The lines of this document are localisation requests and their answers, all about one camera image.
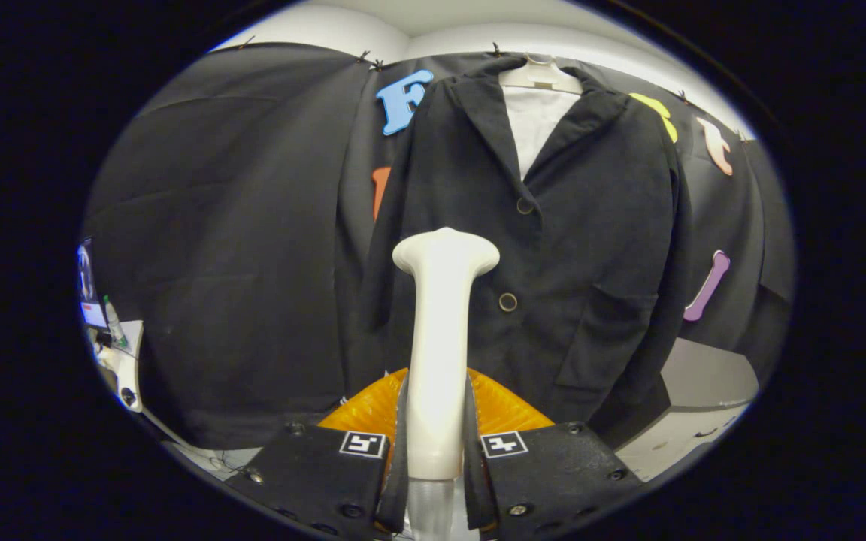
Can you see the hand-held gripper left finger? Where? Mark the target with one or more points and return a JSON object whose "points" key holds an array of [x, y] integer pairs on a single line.
{"points": [[313, 473]]}

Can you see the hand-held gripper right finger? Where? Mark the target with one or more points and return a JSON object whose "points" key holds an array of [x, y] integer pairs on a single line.
{"points": [[546, 473]]}

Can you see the black suit jacket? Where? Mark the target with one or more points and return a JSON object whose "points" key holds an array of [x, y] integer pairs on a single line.
{"points": [[591, 225]]}

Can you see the white shirt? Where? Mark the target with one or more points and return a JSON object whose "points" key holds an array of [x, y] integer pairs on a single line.
{"points": [[538, 124]]}

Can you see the white clothes hanger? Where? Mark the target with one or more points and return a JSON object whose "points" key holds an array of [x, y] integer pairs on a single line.
{"points": [[542, 75]]}

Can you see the grey cabinet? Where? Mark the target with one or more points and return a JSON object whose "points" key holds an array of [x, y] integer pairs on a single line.
{"points": [[704, 376]]}

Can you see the white equipment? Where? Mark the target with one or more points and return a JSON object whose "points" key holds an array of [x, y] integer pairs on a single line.
{"points": [[123, 368]]}

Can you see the black backdrop cloth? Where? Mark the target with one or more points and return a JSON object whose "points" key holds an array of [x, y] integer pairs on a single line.
{"points": [[237, 225]]}

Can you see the computer monitor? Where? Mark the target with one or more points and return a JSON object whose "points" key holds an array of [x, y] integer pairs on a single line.
{"points": [[91, 289]]}

